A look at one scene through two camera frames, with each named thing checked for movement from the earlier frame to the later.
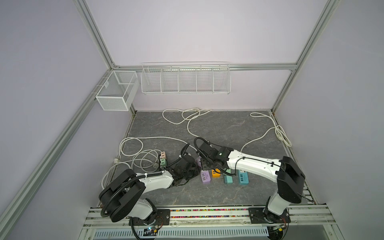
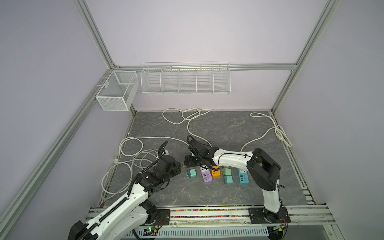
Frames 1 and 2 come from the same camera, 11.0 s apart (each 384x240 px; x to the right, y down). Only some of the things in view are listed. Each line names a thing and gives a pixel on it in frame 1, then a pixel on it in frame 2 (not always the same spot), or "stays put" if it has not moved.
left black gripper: [196, 171] to [177, 168]
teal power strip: [243, 178] stays put
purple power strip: [205, 174] stays put
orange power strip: [215, 174] stays put
